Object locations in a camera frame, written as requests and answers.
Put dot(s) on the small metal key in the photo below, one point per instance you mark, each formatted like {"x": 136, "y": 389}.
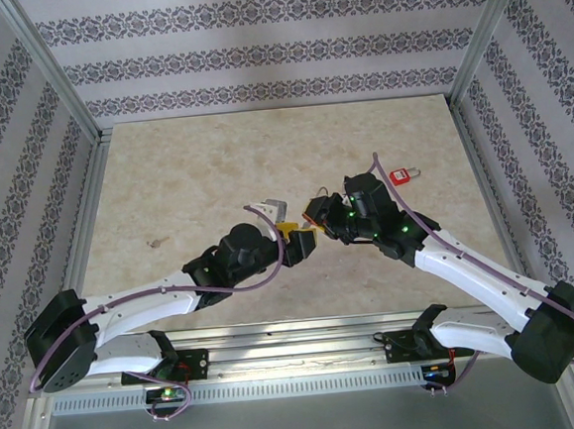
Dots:
{"x": 156, "y": 243}

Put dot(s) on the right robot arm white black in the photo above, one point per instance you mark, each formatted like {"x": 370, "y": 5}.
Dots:
{"x": 471, "y": 279}

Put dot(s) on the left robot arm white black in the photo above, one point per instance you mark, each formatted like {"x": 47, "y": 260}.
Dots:
{"x": 140, "y": 305}

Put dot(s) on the small circuit board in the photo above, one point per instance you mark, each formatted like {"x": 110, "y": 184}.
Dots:
{"x": 436, "y": 372}
{"x": 167, "y": 394}

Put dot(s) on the grey metal panel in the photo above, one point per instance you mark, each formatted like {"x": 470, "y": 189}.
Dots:
{"x": 304, "y": 427}

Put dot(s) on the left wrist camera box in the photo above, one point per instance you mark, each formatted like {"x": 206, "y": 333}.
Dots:
{"x": 274, "y": 208}

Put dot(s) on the ribbed aluminium base rail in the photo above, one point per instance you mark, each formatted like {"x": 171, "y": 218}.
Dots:
{"x": 298, "y": 353}

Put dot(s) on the aluminium side rail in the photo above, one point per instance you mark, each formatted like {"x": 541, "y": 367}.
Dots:
{"x": 87, "y": 210}
{"x": 487, "y": 184}

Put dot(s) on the aluminium frame post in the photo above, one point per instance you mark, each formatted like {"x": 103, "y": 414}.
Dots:
{"x": 52, "y": 69}
{"x": 488, "y": 25}

